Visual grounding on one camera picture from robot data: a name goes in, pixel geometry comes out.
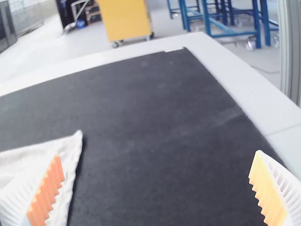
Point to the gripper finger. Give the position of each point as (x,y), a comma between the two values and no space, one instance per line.
(275,195)
(44,188)

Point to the pale towel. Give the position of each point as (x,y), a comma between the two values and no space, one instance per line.
(70,150)

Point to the black mat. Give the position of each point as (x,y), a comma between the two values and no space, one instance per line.
(150,117)

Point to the grey metal cabinet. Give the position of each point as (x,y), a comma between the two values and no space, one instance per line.
(7,23)

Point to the yellow wheeled cabinet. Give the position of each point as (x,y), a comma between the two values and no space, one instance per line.
(127,18)

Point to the aluminium frame post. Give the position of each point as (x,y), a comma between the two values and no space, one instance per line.
(290,47)

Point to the blue metal frame trolley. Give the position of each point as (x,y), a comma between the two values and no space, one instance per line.
(257,23)
(185,14)

